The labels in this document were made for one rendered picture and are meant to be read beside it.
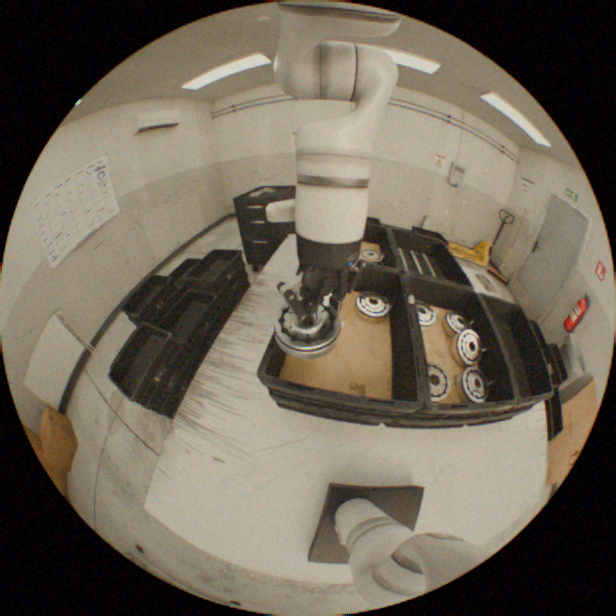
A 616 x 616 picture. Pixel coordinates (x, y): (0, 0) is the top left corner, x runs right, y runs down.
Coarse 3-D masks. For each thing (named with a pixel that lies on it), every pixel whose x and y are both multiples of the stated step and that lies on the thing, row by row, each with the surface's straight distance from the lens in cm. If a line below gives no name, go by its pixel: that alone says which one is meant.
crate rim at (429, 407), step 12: (408, 276) 58; (420, 276) 61; (408, 288) 53; (456, 288) 67; (468, 288) 71; (480, 300) 70; (420, 324) 44; (492, 324) 64; (420, 336) 42; (420, 348) 40; (504, 360) 59; (516, 396) 57; (420, 408) 37; (432, 408) 36; (444, 408) 38; (456, 408) 39; (468, 408) 42; (480, 408) 44; (492, 408) 47; (504, 408) 54
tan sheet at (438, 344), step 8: (440, 312) 69; (440, 320) 66; (432, 328) 61; (440, 328) 63; (424, 336) 57; (432, 336) 59; (440, 336) 61; (448, 336) 63; (432, 344) 57; (440, 344) 59; (448, 344) 61; (432, 352) 55; (440, 352) 57; (448, 352) 59; (432, 360) 54; (440, 360) 56; (448, 360) 58; (448, 368) 56; (456, 368) 58; (464, 368) 60; (456, 376) 57; (456, 392) 55; (448, 400) 52; (456, 400) 54
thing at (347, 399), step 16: (384, 272) 56; (400, 272) 58; (272, 336) 35; (416, 336) 41; (272, 352) 34; (416, 352) 39; (416, 368) 37; (272, 384) 31; (416, 384) 36; (320, 400) 32; (336, 400) 30; (352, 400) 30; (368, 400) 31; (384, 400) 32; (400, 400) 33; (416, 400) 35
